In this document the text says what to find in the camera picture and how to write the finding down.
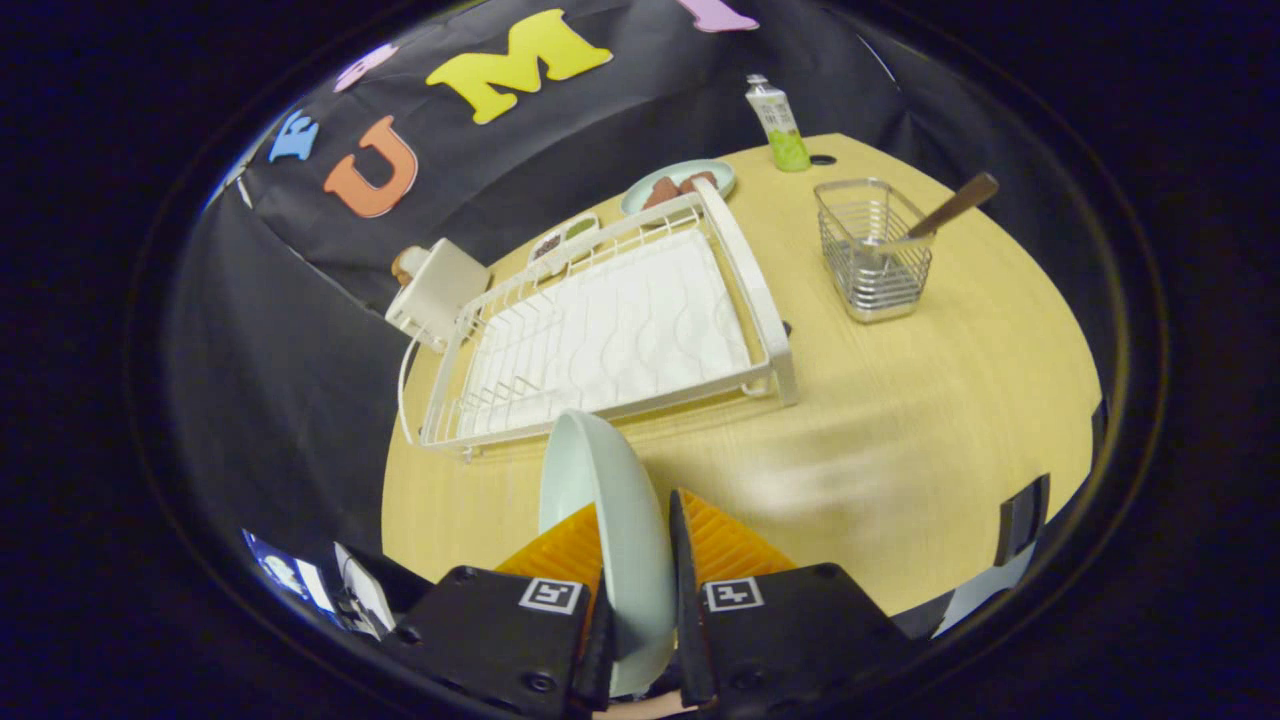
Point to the black backdrop cloth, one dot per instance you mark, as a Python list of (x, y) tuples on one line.
[(300, 350)]

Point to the brown sausage piece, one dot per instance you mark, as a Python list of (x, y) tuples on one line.
[(698, 182), (662, 191)]

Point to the pale green plate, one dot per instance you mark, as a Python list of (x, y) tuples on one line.
[(620, 520)]

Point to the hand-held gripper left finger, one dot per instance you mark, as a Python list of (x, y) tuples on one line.
[(500, 640)]

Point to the white toaster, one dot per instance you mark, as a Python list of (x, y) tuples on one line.
[(440, 290)]

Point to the brown bread slice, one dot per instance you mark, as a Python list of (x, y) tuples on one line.
[(405, 265)]

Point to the small round food dish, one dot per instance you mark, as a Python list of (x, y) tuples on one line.
[(690, 170)]

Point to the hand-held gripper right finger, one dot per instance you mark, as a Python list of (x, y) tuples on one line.
[(682, 600)]

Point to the green and white bottle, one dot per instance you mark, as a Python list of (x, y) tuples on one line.
[(780, 125)]

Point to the white condiment tray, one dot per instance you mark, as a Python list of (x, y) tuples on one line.
[(565, 238)]

